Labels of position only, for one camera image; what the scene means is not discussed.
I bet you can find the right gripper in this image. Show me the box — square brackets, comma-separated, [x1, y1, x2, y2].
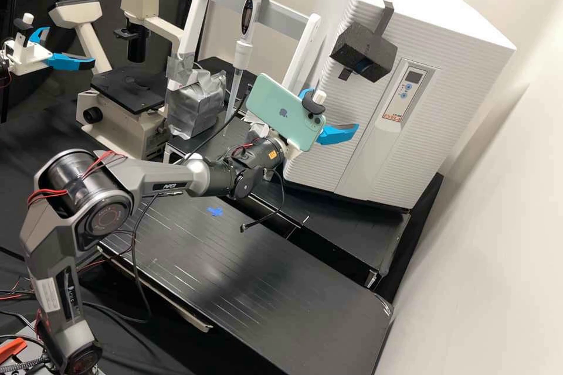
[247, 88, 359, 159]

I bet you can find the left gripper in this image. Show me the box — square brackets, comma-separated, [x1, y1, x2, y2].
[4, 26, 96, 75]

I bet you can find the black cable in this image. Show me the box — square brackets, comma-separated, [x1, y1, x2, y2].
[239, 169, 285, 231]
[186, 90, 253, 161]
[130, 190, 173, 324]

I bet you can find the pipette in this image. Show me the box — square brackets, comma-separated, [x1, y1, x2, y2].
[223, 0, 270, 126]

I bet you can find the orange clamp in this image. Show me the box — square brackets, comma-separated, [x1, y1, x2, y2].
[0, 337, 28, 366]

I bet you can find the incubator door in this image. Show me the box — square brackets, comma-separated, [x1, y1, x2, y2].
[283, 0, 442, 210]

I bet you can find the right wrist camera phone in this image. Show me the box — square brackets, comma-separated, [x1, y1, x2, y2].
[245, 73, 328, 150]

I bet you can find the left phone holder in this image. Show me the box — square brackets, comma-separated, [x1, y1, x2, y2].
[13, 13, 35, 49]

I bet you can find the white pipette stand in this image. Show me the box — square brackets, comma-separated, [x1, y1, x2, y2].
[164, 0, 323, 139]

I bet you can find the white incubator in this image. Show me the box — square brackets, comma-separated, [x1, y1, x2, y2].
[283, 0, 517, 212]

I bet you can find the cream microscope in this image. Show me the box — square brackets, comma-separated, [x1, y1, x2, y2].
[47, 0, 186, 161]

